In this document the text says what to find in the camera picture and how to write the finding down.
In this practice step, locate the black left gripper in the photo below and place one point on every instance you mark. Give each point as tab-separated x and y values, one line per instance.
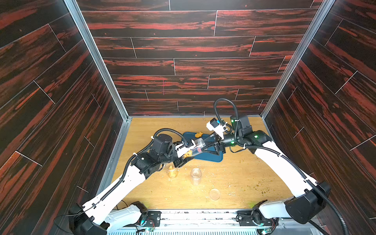
179	162

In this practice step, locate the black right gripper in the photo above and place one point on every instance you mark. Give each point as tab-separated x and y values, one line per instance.
220	143

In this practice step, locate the clear jar with pink cookie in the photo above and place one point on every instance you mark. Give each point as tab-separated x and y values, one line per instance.
196	149

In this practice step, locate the clear jar with mixed cookies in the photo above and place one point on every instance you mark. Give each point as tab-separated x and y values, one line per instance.
196	175

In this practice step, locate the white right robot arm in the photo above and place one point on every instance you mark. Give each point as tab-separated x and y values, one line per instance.
309	197

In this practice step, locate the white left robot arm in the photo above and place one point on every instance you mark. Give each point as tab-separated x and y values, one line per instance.
96	217

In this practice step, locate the clear jar with yellow cookies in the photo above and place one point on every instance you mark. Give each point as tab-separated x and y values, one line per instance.
171	170

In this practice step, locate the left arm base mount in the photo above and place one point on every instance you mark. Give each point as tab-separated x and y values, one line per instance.
148	220

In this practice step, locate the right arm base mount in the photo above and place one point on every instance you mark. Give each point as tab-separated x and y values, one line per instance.
254	217

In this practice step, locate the aluminium frame post left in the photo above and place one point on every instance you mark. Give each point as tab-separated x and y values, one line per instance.
88	39

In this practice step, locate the aluminium frame post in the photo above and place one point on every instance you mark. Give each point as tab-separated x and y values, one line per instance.
317	20
88	39

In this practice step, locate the aluminium frame post right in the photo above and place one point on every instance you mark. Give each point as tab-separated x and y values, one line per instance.
317	20

